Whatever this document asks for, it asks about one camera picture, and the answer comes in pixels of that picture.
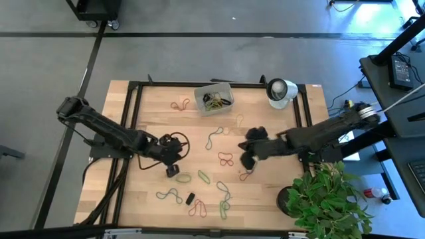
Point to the white paper sheet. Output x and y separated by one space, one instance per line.
354 156

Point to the black keyboard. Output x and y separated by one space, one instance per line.
418 176

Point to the white desk lamp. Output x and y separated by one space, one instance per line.
282 93

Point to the yellow power strip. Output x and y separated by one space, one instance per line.
347 103

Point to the black wide rubber band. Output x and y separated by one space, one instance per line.
225 101
206 97

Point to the black electronic box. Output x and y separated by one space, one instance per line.
400 71

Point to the grey furniture leg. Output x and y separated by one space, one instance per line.
10 152

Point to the black stand pole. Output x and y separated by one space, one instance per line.
398 41

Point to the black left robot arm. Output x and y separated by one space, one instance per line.
109 127

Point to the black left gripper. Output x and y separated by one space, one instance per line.
164 149

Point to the white plastic bin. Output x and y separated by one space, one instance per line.
201 94

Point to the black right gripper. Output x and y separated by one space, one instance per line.
272 147

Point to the black aluminium table frame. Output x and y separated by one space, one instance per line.
216 84

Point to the small black block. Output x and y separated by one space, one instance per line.
190 198

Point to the green plant in black pot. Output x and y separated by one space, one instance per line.
325 199

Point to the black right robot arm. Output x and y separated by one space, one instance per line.
325 132

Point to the red and white bottle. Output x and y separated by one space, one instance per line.
376 192

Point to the black wheeled cart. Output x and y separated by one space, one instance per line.
96 10

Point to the green rubber band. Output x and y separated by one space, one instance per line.
221 209
203 176
176 179

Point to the red rubber band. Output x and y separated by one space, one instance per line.
244 177
181 107
198 203
225 159

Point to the black desk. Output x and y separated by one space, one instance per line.
382 79

